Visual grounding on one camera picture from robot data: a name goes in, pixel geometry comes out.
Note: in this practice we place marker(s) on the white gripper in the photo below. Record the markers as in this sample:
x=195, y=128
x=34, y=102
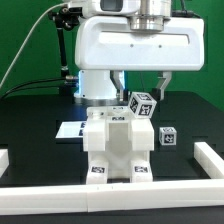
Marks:
x=138, y=35

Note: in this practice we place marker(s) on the white chair backrest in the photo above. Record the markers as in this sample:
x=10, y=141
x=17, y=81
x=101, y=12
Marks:
x=114, y=128

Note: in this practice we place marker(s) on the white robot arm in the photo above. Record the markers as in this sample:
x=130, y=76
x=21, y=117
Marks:
x=96, y=87

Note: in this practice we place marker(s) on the white marker base sheet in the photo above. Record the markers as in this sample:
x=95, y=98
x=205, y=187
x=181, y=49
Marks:
x=72, y=129

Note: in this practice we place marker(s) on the white block far left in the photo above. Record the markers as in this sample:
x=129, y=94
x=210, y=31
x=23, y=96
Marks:
x=4, y=161

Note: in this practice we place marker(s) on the overhead camera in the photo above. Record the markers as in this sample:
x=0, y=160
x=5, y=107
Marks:
x=74, y=5

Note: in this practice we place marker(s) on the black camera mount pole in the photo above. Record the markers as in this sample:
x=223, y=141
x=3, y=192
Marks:
x=65, y=20

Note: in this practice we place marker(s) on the white boundary frame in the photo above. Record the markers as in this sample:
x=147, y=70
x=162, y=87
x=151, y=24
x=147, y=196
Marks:
x=122, y=196

